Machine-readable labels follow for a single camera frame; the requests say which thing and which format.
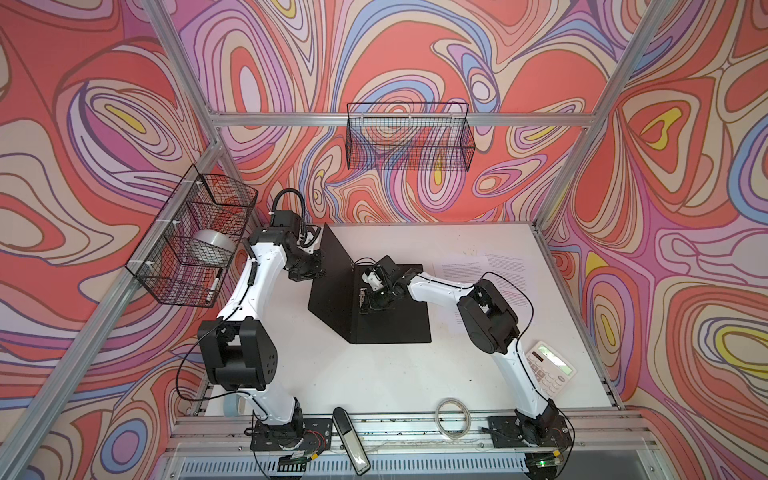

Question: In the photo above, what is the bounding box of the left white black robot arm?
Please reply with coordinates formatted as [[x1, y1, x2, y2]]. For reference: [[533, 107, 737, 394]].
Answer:
[[197, 227, 322, 436]]

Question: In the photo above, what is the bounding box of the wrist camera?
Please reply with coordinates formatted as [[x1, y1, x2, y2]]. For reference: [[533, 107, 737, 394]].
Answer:
[[270, 210, 304, 236], [362, 269, 385, 292]]

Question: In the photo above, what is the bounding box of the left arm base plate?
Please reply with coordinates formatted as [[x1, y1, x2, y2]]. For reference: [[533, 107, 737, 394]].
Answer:
[[244, 417, 333, 454]]

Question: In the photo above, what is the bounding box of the printed paper sheet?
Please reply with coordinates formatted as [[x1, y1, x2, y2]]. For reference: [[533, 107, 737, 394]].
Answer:
[[434, 256, 489, 335], [485, 253, 527, 290]]

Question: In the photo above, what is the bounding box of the black wire basket wall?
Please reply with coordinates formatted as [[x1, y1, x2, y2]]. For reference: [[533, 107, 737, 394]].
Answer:
[[345, 100, 476, 172], [125, 166, 258, 307]]

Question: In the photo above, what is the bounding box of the printed paper sheet lower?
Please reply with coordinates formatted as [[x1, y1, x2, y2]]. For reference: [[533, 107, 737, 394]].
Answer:
[[485, 253, 527, 290]]

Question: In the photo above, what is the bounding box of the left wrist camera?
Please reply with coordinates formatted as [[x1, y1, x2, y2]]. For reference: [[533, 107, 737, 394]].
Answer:
[[270, 210, 304, 236]]

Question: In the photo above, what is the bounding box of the black wire basket left wall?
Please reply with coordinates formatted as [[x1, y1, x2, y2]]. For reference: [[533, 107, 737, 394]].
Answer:
[[125, 166, 258, 307]]

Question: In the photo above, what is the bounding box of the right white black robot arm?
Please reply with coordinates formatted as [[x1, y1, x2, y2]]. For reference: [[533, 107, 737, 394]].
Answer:
[[361, 256, 559, 434]]

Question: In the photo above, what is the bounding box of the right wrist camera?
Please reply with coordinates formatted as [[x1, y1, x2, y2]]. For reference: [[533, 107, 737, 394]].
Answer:
[[362, 269, 385, 292]]

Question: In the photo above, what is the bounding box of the light blue stapler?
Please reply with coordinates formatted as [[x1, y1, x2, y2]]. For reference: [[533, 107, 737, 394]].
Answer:
[[222, 395, 248, 417]]

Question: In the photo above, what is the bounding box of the black handheld scanner device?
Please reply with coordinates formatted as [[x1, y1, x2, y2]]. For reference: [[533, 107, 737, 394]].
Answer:
[[332, 407, 371, 476]]

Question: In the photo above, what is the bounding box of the white pink calculator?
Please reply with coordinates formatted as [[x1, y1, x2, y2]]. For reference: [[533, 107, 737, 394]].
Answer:
[[526, 341, 577, 398]]

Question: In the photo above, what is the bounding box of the silver tape roll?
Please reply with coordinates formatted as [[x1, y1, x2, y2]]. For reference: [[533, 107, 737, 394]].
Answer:
[[193, 229, 236, 253]]

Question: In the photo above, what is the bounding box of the coiled white cable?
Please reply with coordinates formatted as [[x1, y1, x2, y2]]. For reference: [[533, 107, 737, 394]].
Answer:
[[434, 397, 471, 441]]

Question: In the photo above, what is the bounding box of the printed paper sheet top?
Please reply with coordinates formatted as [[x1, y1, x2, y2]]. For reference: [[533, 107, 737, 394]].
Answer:
[[434, 256, 489, 335]]

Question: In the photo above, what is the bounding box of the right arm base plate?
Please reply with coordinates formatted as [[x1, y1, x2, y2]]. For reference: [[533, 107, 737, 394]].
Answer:
[[480, 416, 573, 451]]

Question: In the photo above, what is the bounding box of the white black lever arch folder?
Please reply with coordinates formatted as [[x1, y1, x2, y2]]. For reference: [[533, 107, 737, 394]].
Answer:
[[308, 224, 432, 345]]

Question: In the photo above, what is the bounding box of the black wire basket back wall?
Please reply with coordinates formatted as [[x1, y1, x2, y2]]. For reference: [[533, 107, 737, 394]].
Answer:
[[345, 100, 476, 172]]

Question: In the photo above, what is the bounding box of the white marker pen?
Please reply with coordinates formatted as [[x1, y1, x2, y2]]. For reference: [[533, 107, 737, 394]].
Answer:
[[205, 277, 220, 305]]

